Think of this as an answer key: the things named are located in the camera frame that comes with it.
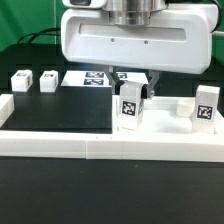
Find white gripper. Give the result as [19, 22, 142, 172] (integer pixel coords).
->
[61, 4, 218, 99]

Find white square tabletop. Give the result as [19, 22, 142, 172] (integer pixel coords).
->
[111, 94, 224, 136]

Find white sheet with AprilTags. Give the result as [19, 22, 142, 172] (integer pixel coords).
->
[61, 71, 148, 87]

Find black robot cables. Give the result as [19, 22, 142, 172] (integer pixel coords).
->
[17, 27, 63, 44]

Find white U-shaped obstacle wall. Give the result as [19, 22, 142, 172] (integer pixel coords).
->
[0, 93, 224, 163]

